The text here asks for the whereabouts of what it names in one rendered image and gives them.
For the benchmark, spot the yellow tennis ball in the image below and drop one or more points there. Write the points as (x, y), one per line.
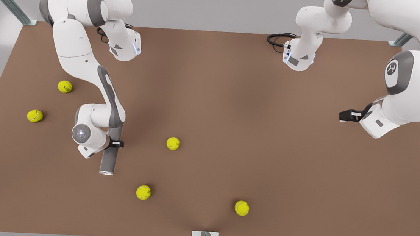
(241, 208)
(172, 143)
(34, 116)
(143, 192)
(65, 86)

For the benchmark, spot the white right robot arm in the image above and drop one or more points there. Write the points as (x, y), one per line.
(73, 43)

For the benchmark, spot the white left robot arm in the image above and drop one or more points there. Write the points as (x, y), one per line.
(418, 86)

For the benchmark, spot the grey tennis ball tube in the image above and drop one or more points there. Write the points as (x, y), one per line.
(108, 160)

